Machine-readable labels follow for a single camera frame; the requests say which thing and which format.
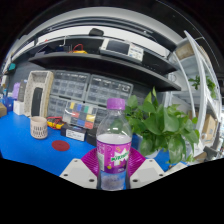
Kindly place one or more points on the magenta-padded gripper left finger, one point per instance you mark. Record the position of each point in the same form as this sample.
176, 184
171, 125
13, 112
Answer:
78, 171

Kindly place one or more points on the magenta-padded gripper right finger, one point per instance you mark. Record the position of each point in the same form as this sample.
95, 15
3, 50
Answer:
146, 171

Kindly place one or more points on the purple-capped clear drink bottle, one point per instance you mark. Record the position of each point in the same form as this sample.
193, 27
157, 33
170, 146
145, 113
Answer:
114, 146

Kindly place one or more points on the white power adapter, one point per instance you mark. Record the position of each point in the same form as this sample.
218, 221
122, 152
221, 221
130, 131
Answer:
176, 167

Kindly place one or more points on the flat round red coaster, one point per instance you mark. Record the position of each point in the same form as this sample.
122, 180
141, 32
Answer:
60, 145

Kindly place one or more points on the plain black box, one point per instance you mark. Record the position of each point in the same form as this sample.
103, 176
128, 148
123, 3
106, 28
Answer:
91, 137

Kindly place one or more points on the black box with white label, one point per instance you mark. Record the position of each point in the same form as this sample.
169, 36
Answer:
74, 132

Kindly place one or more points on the green potted plant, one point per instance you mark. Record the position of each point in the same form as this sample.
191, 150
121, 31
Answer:
163, 128

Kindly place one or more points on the yellow multimeter with red leads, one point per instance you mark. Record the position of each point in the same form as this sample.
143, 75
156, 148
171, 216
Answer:
55, 123

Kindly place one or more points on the clear box with coloured parts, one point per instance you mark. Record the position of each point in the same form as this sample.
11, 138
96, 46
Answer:
80, 115

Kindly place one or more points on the beige perforated cup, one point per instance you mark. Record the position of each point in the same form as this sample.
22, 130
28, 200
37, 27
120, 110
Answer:
38, 128

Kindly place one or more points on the grey small-parts drawer cabinet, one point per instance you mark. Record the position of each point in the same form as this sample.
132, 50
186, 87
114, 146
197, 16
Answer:
57, 105
108, 90
70, 85

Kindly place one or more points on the black rectangular speaker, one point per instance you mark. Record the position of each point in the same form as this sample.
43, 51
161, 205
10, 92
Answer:
36, 101

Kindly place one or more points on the white shelf unit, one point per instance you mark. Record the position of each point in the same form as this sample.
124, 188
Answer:
201, 100

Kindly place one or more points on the white perforated plastic basket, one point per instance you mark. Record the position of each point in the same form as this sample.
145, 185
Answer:
45, 83

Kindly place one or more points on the blue box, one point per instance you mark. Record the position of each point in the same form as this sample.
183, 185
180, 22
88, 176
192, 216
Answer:
8, 104

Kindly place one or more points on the dark grey flat box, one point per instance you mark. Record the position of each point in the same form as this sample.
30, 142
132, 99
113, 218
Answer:
22, 90

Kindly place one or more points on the purple bag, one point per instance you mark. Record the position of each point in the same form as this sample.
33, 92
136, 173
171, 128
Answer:
16, 91

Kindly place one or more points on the black workbench shelf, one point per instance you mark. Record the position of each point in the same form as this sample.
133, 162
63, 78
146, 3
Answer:
100, 66

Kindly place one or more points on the teal lamp head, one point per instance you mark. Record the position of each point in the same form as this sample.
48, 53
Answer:
12, 67

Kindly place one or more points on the white oscilloscope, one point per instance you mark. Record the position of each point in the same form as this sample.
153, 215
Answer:
121, 49

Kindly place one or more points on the black device on shelf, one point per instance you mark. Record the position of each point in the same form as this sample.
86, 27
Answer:
96, 32

